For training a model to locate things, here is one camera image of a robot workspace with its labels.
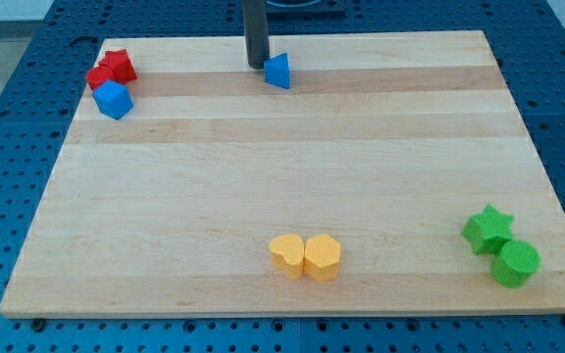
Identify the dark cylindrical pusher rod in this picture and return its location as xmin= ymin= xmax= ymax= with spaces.
xmin=242 ymin=0 xmax=270 ymax=70

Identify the blue triangle block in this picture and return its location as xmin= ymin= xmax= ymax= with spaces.
xmin=264 ymin=53 xmax=290 ymax=89

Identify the red star block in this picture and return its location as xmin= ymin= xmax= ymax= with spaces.
xmin=98 ymin=49 xmax=137 ymax=84

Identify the blue cube block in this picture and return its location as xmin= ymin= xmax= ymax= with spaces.
xmin=92 ymin=79 xmax=133 ymax=120

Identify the red cylinder block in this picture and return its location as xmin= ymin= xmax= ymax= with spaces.
xmin=85 ymin=66 xmax=116 ymax=91

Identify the light wooden board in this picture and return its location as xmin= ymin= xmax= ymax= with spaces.
xmin=0 ymin=30 xmax=565 ymax=319

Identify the yellow heart block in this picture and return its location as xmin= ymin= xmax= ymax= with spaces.
xmin=268 ymin=233 xmax=305 ymax=279

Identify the yellow hexagon block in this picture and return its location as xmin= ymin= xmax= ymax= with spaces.
xmin=304 ymin=233 xmax=341 ymax=281

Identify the green star block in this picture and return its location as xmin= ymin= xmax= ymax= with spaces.
xmin=461 ymin=204 xmax=514 ymax=255

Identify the green cylinder block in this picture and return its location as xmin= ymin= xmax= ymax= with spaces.
xmin=490 ymin=240 xmax=541 ymax=288

